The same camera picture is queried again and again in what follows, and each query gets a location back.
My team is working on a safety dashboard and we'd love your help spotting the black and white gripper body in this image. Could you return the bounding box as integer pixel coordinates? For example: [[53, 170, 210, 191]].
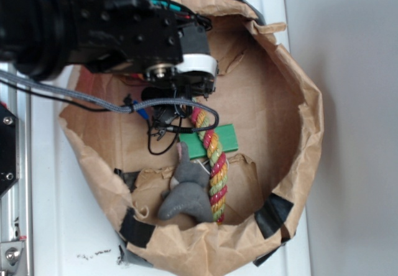
[[144, 14, 218, 98]]

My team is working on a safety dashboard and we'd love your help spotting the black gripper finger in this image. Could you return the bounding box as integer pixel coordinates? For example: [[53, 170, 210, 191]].
[[150, 105, 178, 140]]

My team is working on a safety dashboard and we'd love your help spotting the multicolored twisted rope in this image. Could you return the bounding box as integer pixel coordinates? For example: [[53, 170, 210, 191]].
[[190, 106, 229, 224]]

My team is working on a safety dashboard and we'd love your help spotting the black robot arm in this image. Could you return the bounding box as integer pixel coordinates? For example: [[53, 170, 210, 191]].
[[1, 0, 218, 134]]

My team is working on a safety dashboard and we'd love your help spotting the brown paper bag bin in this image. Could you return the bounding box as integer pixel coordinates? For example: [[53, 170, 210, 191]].
[[59, 0, 324, 275]]

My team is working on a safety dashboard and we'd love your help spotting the green rectangular block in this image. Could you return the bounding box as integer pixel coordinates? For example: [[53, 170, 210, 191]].
[[179, 124, 239, 160]]

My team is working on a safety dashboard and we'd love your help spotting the gray plush toy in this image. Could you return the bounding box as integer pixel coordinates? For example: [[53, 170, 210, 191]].
[[157, 142, 213, 223]]

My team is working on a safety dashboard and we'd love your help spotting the white plastic tray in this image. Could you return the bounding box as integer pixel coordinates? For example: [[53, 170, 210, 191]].
[[29, 0, 312, 276]]

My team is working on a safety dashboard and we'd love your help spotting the thin black cable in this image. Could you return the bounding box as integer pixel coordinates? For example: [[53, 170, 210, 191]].
[[0, 80, 184, 156]]

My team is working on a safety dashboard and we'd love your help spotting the aluminium frame rail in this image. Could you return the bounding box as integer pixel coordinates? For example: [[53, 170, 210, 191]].
[[1, 78, 34, 275]]

